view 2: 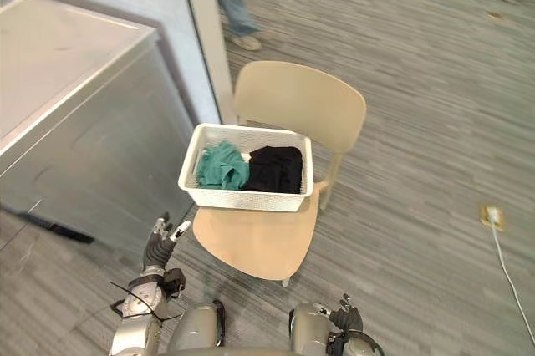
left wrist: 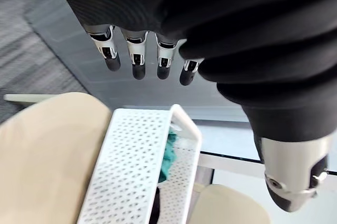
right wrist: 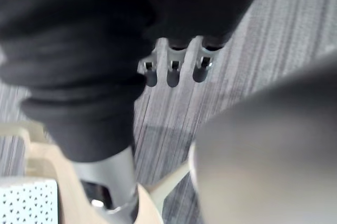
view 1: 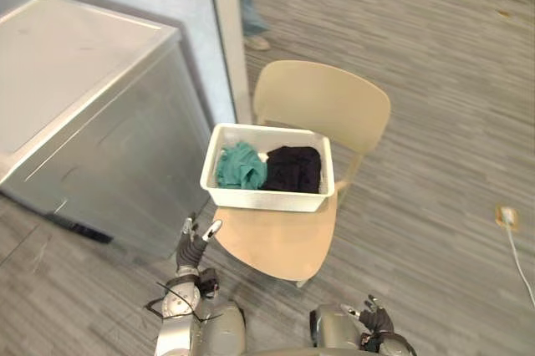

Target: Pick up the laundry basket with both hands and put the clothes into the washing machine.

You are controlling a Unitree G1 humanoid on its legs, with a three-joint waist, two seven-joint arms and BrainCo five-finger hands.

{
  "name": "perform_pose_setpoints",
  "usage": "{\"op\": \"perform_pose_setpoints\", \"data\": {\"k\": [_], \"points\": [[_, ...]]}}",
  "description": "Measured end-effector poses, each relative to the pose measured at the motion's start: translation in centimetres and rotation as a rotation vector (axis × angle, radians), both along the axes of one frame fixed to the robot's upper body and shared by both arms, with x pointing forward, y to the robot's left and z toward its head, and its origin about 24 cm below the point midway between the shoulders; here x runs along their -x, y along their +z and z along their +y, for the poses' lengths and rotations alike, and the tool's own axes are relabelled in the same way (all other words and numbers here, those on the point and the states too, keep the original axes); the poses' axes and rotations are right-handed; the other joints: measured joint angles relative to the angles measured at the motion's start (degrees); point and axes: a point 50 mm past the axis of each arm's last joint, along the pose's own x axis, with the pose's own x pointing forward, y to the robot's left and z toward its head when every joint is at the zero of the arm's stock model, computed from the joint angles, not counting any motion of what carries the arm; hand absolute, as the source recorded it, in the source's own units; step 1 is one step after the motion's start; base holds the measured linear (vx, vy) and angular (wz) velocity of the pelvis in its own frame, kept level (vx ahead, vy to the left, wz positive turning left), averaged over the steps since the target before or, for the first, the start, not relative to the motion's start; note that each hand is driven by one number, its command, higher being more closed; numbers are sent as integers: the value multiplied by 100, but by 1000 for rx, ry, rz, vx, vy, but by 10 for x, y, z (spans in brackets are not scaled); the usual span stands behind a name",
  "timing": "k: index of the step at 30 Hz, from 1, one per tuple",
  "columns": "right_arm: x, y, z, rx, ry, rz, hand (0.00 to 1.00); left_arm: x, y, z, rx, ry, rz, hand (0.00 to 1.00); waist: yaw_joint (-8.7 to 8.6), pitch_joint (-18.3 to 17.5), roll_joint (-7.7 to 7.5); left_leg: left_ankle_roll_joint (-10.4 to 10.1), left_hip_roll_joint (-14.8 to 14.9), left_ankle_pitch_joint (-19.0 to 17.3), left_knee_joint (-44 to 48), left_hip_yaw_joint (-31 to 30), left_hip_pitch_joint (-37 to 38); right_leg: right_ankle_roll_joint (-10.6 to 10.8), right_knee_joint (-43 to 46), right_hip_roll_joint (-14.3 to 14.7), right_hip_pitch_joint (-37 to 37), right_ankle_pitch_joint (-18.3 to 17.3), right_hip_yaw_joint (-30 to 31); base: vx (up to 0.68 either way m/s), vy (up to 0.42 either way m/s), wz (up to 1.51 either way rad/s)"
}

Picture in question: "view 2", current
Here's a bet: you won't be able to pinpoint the person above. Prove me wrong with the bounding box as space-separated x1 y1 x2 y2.
210 0 263 52

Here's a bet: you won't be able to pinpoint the white door frame post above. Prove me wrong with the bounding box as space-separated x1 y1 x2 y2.
175 0 233 125

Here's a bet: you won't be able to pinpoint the white plastic laundry basket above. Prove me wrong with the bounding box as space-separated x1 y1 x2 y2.
177 123 314 212

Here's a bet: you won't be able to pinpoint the black garment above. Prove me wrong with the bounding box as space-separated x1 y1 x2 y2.
241 145 304 196

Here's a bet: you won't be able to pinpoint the silver washing machine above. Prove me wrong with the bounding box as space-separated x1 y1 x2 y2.
0 0 197 257

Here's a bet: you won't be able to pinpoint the teal green garment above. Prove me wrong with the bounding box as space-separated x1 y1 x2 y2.
196 140 252 191

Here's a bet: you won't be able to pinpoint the beige plastic chair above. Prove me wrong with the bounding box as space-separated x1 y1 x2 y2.
192 60 368 288

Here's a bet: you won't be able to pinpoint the brass floor power outlet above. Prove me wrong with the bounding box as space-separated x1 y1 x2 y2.
479 204 506 231

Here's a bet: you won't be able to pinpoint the robot silver legs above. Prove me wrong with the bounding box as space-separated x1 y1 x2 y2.
166 299 335 356

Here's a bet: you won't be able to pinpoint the white power cable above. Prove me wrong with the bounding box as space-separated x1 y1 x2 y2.
487 207 535 347

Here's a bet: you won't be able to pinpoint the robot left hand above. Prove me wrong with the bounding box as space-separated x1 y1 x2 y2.
141 211 192 275

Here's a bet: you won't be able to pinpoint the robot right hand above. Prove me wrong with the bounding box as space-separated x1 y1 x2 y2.
329 292 364 333

